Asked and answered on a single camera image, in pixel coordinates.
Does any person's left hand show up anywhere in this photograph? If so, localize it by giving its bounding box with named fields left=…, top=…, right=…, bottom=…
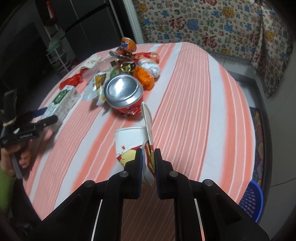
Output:
left=1, top=141, right=32, bottom=177

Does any crushed orange soda can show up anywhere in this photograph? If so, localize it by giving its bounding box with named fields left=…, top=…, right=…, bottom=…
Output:
left=117, top=37, right=137, bottom=53

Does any red snack wrapper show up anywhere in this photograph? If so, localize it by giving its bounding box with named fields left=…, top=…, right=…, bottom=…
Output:
left=132, top=52, right=159, bottom=63

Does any red plastic bag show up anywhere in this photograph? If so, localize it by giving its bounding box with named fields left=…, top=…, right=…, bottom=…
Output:
left=59, top=68, right=88, bottom=90

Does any crushed red aluminium can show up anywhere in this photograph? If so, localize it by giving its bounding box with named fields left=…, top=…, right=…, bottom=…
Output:
left=104, top=74, right=144, bottom=115

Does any white patterned paper wrapper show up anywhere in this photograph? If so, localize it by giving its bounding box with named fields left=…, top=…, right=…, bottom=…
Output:
left=81, top=54, right=101, bottom=69

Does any white paper cup cartoon print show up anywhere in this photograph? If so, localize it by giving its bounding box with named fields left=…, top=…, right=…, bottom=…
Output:
left=115, top=102, right=155, bottom=186

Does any colourful hexagon floor mat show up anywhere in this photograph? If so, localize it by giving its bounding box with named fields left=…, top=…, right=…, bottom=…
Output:
left=249, top=107, right=264, bottom=187

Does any patterned floral fabric cover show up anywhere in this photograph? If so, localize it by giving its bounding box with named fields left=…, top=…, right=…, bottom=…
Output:
left=133, top=0, right=292, bottom=97

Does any gold black foil wrapper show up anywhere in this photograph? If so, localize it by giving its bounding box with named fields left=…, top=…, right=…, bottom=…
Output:
left=119, top=62, right=136, bottom=74

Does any blue plastic waste basket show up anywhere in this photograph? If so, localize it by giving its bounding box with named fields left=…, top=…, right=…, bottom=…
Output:
left=238, top=180, right=264, bottom=223

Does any white wire storage rack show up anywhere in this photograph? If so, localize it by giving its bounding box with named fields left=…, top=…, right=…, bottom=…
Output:
left=44, top=24, right=76, bottom=75

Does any orange plastic bag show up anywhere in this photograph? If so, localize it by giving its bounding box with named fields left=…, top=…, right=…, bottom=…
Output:
left=132, top=66, right=154, bottom=90

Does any clear yellow snack packet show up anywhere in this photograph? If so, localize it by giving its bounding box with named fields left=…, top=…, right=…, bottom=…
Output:
left=82, top=72, right=111, bottom=106

